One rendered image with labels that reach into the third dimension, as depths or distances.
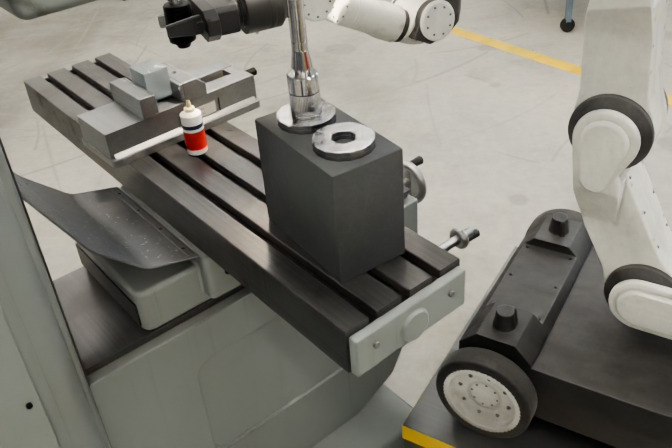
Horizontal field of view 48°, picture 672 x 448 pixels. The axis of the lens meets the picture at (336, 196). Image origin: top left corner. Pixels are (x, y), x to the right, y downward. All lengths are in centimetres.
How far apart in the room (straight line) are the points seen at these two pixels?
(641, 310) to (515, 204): 151
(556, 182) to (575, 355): 163
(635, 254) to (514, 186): 161
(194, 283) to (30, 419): 35
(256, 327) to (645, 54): 86
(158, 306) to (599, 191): 80
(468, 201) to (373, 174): 196
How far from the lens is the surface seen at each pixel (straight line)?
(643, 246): 150
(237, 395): 161
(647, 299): 151
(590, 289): 173
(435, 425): 164
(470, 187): 306
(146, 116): 149
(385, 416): 192
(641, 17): 128
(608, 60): 134
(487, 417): 161
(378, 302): 107
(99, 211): 147
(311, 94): 109
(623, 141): 134
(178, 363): 145
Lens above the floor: 167
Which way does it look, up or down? 33 degrees down
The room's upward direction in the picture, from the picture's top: 5 degrees counter-clockwise
